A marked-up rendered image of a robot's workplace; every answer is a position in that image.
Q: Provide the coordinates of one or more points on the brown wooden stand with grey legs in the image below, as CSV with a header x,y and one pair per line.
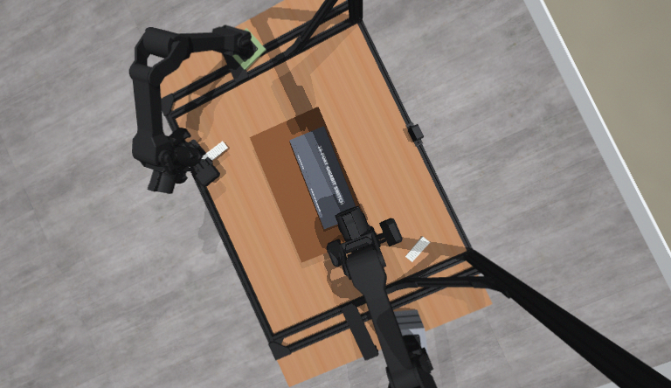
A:
x,y
283,173

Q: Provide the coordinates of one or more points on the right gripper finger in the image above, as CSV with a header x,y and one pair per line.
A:
x,y
209,161
198,147

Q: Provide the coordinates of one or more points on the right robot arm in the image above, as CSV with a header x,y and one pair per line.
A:
x,y
150,145

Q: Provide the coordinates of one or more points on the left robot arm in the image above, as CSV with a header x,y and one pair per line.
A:
x,y
407,362

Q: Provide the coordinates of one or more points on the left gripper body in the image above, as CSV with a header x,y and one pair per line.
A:
x,y
390,233

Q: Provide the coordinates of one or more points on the dark grey network switch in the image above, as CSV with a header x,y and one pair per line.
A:
x,y
323,175

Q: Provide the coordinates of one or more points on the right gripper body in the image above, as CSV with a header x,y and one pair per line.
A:
x,y
208,173

